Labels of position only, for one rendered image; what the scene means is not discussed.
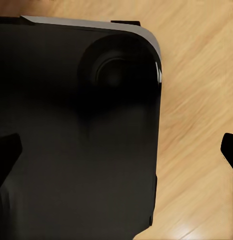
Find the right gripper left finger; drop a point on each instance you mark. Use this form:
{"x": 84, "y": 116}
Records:
{"x": 10, "y": 150}

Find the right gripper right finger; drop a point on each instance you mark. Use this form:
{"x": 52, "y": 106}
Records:
{"x": 227, "y": 147}

